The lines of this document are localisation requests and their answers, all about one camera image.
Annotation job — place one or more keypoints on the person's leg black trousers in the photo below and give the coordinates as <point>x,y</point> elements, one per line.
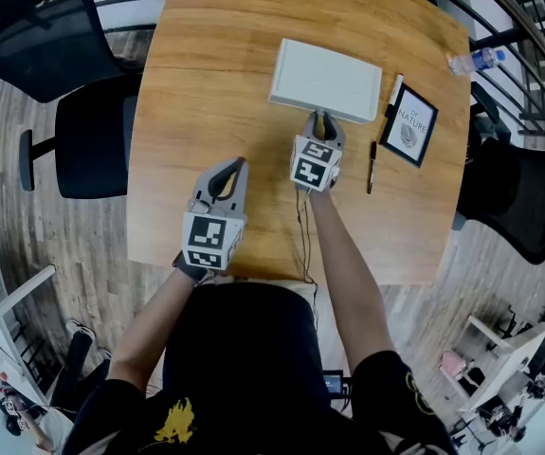
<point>75,377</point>

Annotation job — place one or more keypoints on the clear water bottle blue cap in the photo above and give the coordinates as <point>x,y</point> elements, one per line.
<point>473,60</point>

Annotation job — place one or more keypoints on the black picture frame leaf print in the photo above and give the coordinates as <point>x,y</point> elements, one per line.
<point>409,126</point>

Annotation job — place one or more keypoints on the small black device with screen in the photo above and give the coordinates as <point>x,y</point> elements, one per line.
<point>334,383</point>

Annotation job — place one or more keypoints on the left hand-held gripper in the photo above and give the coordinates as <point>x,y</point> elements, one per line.
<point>212,235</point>

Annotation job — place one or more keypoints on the white marker pen black cap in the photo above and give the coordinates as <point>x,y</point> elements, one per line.
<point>394,95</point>

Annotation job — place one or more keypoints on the person's black shirt yellow print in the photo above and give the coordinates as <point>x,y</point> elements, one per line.
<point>243,358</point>

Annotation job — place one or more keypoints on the spare hand-held gripper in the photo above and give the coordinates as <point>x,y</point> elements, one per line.
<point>15,410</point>

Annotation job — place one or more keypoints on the black mesh office chair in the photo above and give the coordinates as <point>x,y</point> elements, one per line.
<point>518,192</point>
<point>63,55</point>

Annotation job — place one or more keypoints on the person's right forearm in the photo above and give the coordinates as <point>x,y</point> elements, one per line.
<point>348,273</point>

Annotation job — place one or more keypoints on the white box with drawer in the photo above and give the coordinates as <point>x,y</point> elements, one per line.
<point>326,81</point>

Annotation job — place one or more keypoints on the person's white shoe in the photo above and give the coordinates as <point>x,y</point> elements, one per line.
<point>81,329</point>

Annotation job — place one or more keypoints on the person's left forearm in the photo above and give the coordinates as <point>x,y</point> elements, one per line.
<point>151,325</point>

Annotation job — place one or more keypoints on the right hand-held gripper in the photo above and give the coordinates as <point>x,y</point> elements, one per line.
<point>312,166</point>

